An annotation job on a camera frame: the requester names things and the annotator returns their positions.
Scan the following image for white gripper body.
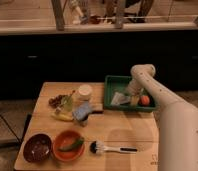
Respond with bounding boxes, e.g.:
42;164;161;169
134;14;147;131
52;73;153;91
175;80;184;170
126;79;142;96

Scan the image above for yellow gripper fingers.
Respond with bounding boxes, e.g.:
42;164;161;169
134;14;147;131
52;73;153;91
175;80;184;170
130;95;140;106

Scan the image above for white towel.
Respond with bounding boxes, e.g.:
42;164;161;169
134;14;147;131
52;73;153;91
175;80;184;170
111;92;131;106

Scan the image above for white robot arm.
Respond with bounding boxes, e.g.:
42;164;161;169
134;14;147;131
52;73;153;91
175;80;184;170
127;64;198;171

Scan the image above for orange fruit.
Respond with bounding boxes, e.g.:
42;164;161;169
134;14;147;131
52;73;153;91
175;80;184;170
140;95;150;106

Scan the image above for green plastic tray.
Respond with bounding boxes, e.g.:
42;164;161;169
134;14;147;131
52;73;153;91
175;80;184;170
104;75;156;113

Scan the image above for white cup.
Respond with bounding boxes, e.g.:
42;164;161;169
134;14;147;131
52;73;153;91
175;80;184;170
75;84;93;101

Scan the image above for blue sponge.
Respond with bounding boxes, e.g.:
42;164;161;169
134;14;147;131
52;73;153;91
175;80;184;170
72;103;92;121

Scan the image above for black and white dish brush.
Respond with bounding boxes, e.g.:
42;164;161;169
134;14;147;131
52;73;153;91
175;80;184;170
90;141;137;154

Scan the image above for green pear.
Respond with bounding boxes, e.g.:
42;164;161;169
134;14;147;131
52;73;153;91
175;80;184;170
61;95;73;112

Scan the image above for green pepper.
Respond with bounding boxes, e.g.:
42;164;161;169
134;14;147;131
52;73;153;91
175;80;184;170
59;137;84;152

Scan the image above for yellow banana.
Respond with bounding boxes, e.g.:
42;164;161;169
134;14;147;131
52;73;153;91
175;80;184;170
51;113;73;122

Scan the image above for orange bowl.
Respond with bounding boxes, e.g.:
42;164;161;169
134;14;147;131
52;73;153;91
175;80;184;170
52;130;85;162

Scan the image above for dark red grapes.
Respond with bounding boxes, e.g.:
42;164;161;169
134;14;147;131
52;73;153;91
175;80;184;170
48;95;64;108

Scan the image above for dark purple bowl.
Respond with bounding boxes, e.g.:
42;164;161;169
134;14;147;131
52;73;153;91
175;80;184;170
23;134;52;163

